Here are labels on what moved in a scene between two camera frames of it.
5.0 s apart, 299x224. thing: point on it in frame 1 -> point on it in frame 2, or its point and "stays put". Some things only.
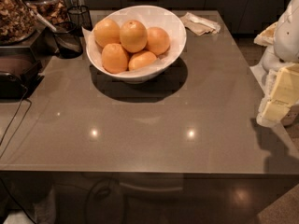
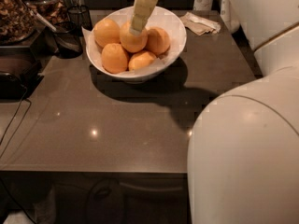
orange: x=133 y=35 stays put
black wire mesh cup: x=80 y=16 stays put
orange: x=114 y=58 stays put
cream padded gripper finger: x=285 y=93 -> x=145 y=2
